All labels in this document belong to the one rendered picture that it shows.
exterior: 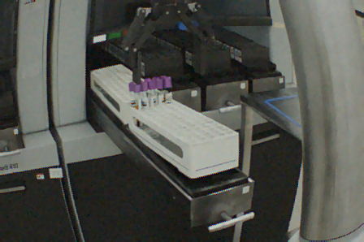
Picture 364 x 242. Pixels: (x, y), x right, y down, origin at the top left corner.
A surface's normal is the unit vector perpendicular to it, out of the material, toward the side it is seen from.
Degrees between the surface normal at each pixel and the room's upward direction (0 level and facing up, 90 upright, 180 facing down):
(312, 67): 87
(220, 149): 84
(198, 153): 84
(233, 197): 90
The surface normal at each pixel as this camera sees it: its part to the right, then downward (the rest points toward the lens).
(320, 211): -0.67, 0.22
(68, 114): 0.44, 0.34
